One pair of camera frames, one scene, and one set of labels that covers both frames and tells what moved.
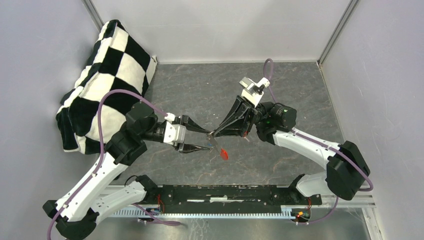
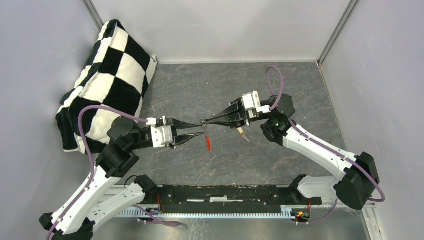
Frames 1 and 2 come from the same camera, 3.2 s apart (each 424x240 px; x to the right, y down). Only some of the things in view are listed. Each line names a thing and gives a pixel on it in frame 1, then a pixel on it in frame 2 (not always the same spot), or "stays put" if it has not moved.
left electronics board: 154,210 stays put
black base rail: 227,199 stays put
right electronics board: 302,214 stays put
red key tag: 224,154 → 208,143
